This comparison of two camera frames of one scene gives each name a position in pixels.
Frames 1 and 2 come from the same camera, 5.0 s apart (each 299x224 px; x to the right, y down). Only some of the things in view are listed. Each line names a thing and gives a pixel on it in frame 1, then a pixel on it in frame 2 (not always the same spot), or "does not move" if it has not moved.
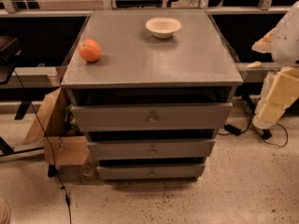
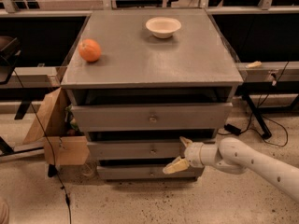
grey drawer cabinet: (151, 89) does not move
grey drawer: (149, 148) does not move
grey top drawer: (152, 117) does not move
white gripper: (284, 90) → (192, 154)
